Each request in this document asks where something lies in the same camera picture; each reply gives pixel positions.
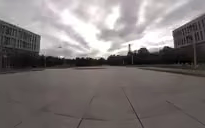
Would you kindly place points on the row of dark trees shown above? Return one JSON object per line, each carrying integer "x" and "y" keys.
{"x": 90, "y": 61}

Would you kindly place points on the slim tower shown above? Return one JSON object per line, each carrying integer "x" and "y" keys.
{"x": 129, "y": 48}

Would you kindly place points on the grey concrete slab plaza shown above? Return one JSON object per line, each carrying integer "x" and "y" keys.
{"x": 100, "y": 96}

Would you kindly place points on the raised kerb strip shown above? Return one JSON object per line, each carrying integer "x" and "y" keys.
{"x": 183, "y": 71}

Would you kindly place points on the long grey building with windows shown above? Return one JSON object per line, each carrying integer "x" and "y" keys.
{"x": 13, "y": 43}

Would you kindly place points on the lamp pole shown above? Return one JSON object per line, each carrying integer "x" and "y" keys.
{"x": 194, "y": 53}

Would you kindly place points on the pale multi-storey building with windows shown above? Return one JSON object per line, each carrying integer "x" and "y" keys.
{"x": 198, "y": 33}

